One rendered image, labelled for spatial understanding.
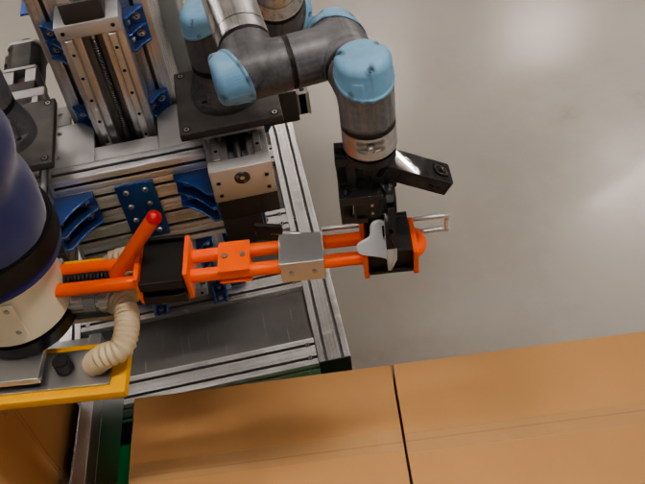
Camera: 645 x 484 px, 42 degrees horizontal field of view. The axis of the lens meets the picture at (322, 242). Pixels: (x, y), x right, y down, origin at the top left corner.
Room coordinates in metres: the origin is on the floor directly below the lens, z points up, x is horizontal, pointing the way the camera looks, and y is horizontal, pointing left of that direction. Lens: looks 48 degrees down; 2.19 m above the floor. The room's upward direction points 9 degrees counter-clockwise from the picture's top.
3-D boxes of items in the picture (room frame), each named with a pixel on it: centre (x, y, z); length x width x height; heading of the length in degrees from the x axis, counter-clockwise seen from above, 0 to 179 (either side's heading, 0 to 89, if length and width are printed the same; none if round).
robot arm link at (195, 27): (1.53, 0.15, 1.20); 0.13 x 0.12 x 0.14; 100
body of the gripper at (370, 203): (0.88, -0.08, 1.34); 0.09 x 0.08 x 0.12; 86
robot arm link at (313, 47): (0.97, -0.05, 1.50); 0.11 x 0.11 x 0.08; 10
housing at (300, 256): (0.88, 0.03, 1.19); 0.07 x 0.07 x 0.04; 87
